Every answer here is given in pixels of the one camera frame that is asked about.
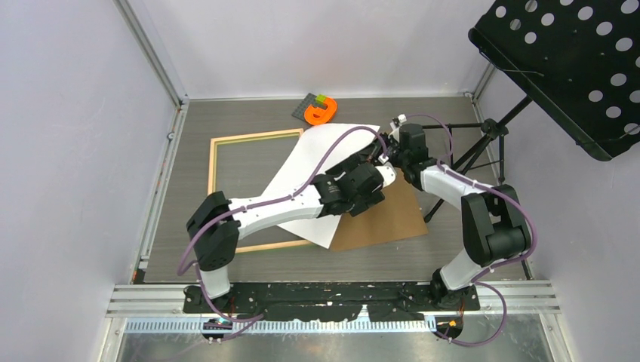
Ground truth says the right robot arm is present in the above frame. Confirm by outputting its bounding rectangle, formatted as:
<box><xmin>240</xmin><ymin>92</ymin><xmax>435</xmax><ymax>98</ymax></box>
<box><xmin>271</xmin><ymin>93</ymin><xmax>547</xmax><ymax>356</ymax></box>
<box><xmin>378</xmin><ymin>118</ymin><xmax>535</xmax><ymax>310</ymax></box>

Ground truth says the wooden picture frame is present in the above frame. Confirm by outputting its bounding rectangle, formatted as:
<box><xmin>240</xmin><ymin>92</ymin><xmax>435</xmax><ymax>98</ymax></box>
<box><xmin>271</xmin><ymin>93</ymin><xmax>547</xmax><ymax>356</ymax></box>
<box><xmin>207</xmin><ymin>128</ymin><xmax>312</xmax><ymax>253</ymax></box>

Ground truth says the orange plastic horseshoe piece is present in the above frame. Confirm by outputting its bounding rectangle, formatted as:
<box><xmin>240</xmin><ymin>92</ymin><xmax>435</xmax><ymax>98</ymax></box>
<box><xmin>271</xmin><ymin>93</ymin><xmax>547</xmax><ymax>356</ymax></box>
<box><xmin>305</xmin><ymin>97</ymin><xmax>338</xmax><ymax>126</ymax></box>

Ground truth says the brown backing board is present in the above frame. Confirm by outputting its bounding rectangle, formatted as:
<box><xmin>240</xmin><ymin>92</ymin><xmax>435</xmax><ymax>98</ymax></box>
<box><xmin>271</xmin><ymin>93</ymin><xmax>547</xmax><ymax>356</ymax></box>
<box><xmin>329</xmin><ymin>170</ymin><xmax>428</xmax><ymax>251</ymax></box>

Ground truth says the green building brick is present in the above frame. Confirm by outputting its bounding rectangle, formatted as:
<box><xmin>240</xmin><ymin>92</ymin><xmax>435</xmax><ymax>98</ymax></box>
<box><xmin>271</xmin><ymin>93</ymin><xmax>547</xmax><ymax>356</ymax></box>
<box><xmin>314</xmin><ymin>94</ymin><xmax>327</xmax><ymax>107</ymax></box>

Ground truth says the landscape photo print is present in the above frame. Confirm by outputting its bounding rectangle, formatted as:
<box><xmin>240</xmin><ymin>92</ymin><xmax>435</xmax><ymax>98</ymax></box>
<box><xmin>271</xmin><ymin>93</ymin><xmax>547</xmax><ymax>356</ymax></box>
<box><xmin>263</xmin><ymin>123</ymin><xmax>380</xmax><ymax>249</ymax></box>

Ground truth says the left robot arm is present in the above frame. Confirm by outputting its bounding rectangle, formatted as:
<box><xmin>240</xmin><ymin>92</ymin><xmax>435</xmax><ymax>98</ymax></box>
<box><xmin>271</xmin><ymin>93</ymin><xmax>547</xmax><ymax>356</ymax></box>
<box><xmin>186</xmin><ymin>158</ymin><xmax>396</xmax><ymax>312</ymax></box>

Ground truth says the black perforated music stand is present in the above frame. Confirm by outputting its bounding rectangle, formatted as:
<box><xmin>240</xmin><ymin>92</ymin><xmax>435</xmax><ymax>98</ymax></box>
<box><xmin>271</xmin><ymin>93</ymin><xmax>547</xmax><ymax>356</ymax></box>
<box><xmin>419</xmin><ymin>0</ymin><xmax>640</xmax><ymax>224</ymax></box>

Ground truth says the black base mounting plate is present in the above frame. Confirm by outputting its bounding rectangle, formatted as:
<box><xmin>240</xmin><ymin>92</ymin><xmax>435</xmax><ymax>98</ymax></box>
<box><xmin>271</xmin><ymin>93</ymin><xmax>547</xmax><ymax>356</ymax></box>
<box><xmin>183</xmin><ymin>281</ymin><xmax>480</xmax><ymax>322</ymax></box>

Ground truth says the grey building baseplate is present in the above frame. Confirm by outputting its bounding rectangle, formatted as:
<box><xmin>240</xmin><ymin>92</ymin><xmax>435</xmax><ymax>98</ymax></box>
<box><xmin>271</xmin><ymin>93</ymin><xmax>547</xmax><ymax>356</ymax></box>
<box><xmin>291</xmin><ymin>93</ymin><xmax>317</xmax><ymax>121</ymax></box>

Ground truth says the aluminium rail frame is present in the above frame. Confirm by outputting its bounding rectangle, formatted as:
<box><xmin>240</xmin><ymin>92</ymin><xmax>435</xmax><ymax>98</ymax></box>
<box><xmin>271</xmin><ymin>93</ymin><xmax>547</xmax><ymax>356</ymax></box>
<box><xmin>97</xmin><ymin>280</ymin><xmax>574</xmax><ymax>361</ymax></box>

